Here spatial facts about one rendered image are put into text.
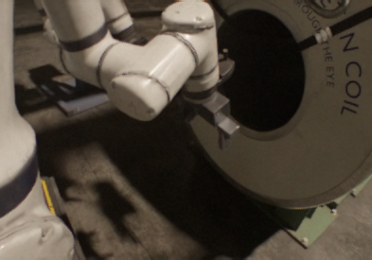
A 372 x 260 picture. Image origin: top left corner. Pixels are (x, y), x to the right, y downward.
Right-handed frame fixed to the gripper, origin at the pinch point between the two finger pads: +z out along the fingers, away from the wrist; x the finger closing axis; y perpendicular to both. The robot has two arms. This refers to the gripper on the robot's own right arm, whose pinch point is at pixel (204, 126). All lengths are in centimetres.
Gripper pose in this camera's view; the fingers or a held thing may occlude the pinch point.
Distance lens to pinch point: 70.7
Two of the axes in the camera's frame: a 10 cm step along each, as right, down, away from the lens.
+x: 6.6, 5.6, -5.0
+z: 1.4, 5.7, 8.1
